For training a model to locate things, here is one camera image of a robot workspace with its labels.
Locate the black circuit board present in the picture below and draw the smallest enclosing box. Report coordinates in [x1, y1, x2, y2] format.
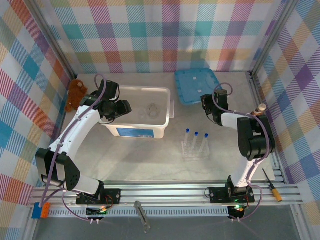
[85, 205, 110, 218]
[226, 204, 248, 220]

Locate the clear plastic storage bin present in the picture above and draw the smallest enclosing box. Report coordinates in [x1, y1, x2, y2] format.
[99, 86, 176, 139]

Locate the grey metal bar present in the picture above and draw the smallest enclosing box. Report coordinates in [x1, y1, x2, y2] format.
[133, 199, 152, 235]

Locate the clear test tube blue cap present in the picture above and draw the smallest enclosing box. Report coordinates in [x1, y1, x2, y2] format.
[199, 133, 210, 154]
[184, 128, 191, 154]
[191, 131, 200, 155]

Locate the aluminium frame post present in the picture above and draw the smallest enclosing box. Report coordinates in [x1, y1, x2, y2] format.
[249, 0, 299, 76]
[26, 0, 77, 80]

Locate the white slotted cable duct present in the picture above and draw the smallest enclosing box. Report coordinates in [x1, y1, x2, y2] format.
[48, 207, 231, 218]

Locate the screwdriver with yellow handle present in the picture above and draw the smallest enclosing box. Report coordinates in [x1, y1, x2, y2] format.
[261, 167, 284, 203]

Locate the blue orange toy block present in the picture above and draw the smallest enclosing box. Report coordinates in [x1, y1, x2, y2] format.
[31, 201, 51, 220]

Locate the clear acrylic test tube rack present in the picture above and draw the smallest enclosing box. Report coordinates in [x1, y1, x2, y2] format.
[181, 139, 210, 160]

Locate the wide aluminium base rail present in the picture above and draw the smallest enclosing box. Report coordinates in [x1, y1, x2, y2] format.
[29, 183, 302, 208]

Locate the clear plastic cup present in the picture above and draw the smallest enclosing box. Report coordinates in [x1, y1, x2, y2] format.
[138, 102, 161, 120]

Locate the blue plastic bin lid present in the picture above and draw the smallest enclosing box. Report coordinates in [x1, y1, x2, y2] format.
[174, 68, 221, 106]

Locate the brown bottle beige cap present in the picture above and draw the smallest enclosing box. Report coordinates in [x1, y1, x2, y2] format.
[252, 103, 267, 118]

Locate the brown teddy bear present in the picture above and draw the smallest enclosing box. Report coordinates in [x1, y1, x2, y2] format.
[64, 79, 89, 113]

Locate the narrow aluminium side rail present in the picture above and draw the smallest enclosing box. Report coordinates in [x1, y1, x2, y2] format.
[246, 71, 287, 186]

